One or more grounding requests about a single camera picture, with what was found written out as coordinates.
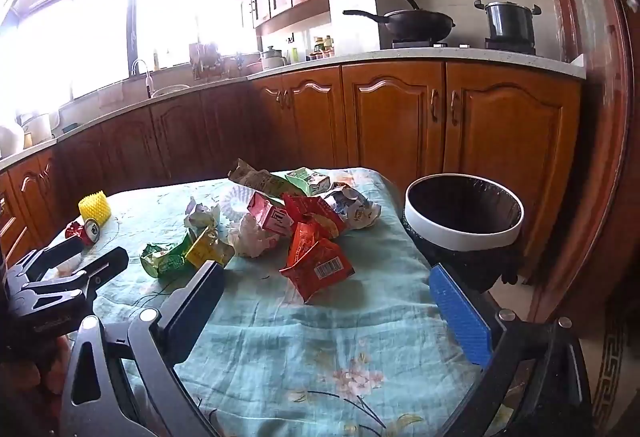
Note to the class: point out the silver blue crumpled wrapper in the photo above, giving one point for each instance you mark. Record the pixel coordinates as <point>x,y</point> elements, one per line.
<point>357,209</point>

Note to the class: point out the crushed red can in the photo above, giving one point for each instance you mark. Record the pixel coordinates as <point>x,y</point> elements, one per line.
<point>82,233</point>

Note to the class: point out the sink faucet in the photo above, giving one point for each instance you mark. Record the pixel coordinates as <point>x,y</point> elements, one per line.
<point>142,67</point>

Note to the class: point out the yellow crumpled wrapper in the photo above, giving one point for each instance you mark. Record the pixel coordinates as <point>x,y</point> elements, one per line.
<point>207,248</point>

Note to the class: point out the white rimmed trash bin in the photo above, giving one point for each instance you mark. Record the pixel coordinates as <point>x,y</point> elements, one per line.
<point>465,234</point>

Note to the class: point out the red and white carton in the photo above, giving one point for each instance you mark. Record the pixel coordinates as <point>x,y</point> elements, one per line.
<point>270,217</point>

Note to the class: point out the red barcode snack packet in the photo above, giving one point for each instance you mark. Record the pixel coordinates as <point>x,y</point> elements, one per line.
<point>320,274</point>

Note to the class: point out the white crumpled tissue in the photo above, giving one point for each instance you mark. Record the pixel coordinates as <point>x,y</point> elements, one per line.
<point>250,239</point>

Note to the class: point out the white crumpled paper wrapper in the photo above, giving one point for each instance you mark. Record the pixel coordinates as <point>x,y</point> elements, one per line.
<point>200,216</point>

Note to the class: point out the teal floral tablecloth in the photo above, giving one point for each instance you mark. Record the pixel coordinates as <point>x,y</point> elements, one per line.
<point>310,352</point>

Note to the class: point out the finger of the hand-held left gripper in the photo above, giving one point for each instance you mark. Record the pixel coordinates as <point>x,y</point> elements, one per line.
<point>47,257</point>
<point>102,264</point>

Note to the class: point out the red crumpled snack packet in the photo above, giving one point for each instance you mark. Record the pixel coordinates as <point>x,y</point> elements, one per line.
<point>312,209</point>

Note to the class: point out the yellow foam fruit net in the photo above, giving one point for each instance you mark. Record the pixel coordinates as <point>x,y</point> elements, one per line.
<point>95,207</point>

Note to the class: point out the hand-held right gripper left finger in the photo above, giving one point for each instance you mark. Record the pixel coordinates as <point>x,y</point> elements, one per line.
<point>197,304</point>

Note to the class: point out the black cooking pot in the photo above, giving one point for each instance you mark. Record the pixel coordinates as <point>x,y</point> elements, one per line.
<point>510,23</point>

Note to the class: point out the green crumpled wrapper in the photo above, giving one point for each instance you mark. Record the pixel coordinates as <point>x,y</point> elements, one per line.
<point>162,261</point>

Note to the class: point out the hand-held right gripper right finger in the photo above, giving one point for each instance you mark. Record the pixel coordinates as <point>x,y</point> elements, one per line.
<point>457,317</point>

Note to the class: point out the brown and green packet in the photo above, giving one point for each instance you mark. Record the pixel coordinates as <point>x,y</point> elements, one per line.
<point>255,178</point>

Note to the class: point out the green drink carton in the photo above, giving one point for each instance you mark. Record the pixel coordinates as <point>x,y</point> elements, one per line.
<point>307,179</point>

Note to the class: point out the kitchen window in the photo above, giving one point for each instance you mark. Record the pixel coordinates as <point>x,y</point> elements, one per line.
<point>95,32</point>

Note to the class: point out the dish rack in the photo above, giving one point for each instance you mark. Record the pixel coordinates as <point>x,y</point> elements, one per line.
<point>206,62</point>

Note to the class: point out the wooden glass door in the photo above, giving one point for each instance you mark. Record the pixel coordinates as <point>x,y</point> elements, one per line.
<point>595,117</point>

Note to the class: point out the gas stove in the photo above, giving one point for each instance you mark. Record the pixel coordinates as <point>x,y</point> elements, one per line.
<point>450,44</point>

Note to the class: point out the wooden lower kitchen cabinets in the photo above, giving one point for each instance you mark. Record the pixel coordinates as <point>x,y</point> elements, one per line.
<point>390,117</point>

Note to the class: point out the white kitchen countertop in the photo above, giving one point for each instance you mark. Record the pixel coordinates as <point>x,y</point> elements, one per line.
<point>400,57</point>

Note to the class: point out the row of seasoning bottles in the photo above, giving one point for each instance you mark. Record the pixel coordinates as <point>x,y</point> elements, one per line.
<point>321,49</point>

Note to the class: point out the black wok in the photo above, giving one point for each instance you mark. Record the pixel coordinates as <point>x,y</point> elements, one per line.
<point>415,23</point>

